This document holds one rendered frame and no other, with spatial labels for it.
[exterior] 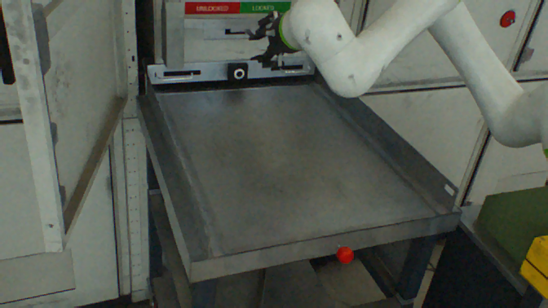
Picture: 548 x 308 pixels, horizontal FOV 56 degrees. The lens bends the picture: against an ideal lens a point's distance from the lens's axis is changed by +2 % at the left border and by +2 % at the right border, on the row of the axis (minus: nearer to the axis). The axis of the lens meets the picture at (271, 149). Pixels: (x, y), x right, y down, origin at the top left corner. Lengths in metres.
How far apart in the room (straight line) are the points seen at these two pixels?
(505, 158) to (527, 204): 1.15
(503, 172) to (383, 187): 1.29
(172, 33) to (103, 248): 0.78
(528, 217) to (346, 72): 0.52
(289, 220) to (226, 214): 0.13
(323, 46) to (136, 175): 0.84
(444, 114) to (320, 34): 1.07
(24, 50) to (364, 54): 0.63
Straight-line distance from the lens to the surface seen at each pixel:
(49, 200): 0.95
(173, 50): 1.40
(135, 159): 1.62
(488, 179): 2.43
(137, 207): 1.73
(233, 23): 1.50
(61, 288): 1.91
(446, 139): 2.12
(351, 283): 2.18
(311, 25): 1.03
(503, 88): 1.45
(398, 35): 1.14
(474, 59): 1.44
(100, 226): 1.74
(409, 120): 1.94
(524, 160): 2.51
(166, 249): 1.45
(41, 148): 0.89
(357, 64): 1.06
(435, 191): 1.24
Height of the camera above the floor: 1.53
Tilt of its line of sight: 32 degrees down
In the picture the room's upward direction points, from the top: 7 degrees clockwise
